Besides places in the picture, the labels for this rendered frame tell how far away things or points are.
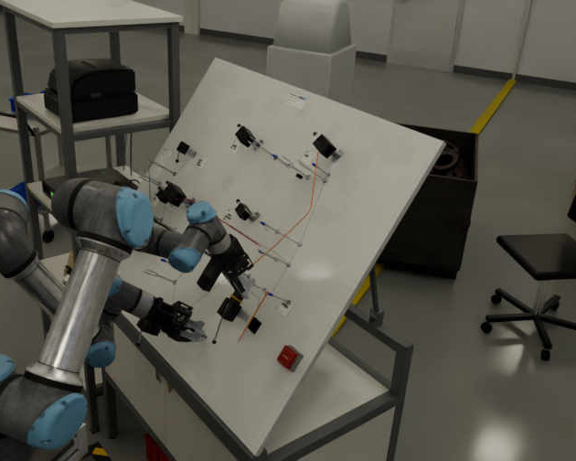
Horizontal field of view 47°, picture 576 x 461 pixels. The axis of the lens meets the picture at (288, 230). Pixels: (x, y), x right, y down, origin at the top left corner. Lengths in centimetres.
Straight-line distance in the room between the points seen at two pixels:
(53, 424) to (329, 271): 91
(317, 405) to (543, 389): 193
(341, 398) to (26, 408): 117
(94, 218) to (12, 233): 33
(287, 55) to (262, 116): 408
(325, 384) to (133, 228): 114
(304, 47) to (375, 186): 454
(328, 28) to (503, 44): 533
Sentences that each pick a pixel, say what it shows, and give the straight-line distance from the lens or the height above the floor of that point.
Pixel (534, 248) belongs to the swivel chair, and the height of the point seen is 54.
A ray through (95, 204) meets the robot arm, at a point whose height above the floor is 168.
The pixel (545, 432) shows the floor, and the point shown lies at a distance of 362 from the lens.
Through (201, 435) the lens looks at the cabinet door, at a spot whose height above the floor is 66.
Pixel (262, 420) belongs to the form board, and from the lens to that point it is 193.
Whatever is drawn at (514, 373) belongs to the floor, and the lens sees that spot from 394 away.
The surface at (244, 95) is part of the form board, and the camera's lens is 248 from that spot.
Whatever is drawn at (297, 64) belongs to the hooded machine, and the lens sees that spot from 638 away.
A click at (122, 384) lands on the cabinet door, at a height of 45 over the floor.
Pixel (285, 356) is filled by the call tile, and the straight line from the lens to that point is 187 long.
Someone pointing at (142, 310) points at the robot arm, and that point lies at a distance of 189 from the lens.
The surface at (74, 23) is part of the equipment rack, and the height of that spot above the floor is 184.
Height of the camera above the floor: 224
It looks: 26 degrees down
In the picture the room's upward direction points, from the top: 4 degrees clockwise
